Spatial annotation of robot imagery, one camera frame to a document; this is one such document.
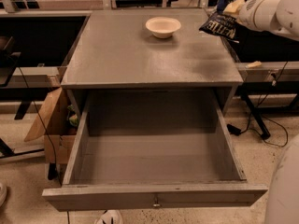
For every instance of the black table leg right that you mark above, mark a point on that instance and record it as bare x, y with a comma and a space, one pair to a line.
255, 113

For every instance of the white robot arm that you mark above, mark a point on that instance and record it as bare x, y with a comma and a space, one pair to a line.
279, 17

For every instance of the open grey top drawer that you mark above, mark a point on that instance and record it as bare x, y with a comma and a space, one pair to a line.
133, 145

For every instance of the blue chip bag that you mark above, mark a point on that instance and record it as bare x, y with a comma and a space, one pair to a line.
220, 24

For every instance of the grey wooden cabinet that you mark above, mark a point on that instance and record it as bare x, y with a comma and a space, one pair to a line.
116, 50

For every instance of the brown cardboard box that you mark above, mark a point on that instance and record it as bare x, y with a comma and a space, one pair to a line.
52, 126

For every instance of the metal drawer knob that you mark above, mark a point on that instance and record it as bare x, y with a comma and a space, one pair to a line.
156, 203

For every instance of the yellow foam scrap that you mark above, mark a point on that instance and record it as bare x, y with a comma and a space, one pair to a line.
254, 64

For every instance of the white object at left edge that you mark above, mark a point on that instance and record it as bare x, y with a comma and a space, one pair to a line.
3, 193

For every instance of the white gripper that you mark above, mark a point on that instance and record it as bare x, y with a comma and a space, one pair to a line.
247, 12

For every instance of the green snack bag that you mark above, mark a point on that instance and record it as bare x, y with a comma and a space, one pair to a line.
72, 117

